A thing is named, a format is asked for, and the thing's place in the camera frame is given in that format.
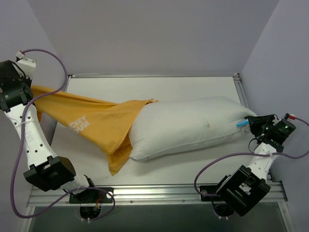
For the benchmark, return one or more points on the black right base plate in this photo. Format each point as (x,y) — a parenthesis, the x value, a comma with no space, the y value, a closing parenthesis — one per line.
(208,193)

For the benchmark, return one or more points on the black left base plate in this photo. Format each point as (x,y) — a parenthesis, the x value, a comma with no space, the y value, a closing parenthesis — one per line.
(98,195)

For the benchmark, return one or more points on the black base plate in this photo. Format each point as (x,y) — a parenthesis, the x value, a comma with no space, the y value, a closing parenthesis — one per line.
(98,195)
(208,193)

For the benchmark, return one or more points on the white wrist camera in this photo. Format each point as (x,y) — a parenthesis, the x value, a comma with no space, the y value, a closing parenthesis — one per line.
(25,66)
(289,117)

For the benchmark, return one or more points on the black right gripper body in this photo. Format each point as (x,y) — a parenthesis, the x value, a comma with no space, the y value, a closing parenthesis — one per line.
(255,123)

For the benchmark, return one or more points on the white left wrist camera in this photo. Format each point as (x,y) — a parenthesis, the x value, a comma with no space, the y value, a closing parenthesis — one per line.
(25,66)

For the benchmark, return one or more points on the aluminium front rail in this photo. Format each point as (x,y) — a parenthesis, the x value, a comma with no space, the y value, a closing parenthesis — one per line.
(131,195)

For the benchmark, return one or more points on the white pillow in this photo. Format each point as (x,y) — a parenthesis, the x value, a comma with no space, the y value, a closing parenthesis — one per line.
(174,127)

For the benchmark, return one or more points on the orange Mickey Mouse pillowcase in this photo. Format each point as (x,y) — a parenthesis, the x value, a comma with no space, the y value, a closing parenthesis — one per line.
(104,123)

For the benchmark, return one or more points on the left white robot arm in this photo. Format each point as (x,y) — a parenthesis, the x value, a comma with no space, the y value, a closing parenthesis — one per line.
(46,170)

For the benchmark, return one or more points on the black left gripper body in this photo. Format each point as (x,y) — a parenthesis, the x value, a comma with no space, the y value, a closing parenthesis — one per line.
(21,94)

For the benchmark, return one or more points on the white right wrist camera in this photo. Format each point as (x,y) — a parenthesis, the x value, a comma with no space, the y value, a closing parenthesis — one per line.
(289,117)

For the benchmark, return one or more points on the aluminium right side rail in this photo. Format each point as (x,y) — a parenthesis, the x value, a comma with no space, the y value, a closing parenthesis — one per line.
(241,91)

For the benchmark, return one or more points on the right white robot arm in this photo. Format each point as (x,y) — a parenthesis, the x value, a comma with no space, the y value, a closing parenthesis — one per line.
(247,186)

